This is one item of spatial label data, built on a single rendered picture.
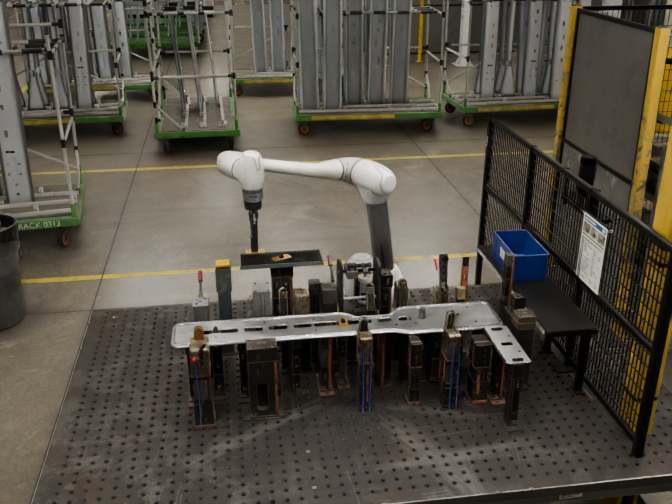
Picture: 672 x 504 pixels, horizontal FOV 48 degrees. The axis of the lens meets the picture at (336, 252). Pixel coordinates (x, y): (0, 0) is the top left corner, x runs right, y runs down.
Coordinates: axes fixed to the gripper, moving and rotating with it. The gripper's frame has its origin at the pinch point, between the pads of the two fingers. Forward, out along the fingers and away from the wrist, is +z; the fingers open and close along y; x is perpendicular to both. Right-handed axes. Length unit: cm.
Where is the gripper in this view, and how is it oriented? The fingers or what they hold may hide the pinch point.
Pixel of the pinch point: (254, 243)
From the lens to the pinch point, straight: 334.6
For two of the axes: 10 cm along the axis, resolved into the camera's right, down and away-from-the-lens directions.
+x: 9.8, -0.7, 1.7
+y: 1.9, 4.0, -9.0
